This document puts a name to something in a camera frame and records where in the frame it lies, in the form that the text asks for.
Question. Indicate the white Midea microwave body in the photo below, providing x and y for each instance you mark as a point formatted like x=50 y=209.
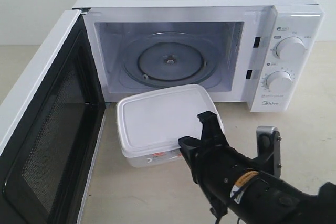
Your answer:
x=245 y=32

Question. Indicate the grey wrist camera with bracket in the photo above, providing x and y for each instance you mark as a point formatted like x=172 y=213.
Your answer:
x=269 y=150

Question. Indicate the clear lidded plastic container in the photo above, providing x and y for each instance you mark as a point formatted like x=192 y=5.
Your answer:
x=151 y=123

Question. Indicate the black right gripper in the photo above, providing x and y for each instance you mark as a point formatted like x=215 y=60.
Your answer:
x=218 y=168

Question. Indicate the white microwave door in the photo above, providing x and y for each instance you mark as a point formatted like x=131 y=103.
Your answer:
x=51 y=123

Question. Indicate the glass microwave turntable plate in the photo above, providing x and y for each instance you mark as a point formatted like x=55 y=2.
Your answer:
x=170 y=59

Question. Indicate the lower white timer knob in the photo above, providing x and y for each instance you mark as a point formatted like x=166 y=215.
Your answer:
x=279 y=81

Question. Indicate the upper white power knob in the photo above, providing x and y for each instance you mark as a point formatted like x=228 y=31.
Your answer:
x=290 y=48

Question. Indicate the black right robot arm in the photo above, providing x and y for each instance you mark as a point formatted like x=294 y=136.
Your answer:
x=279 y=201

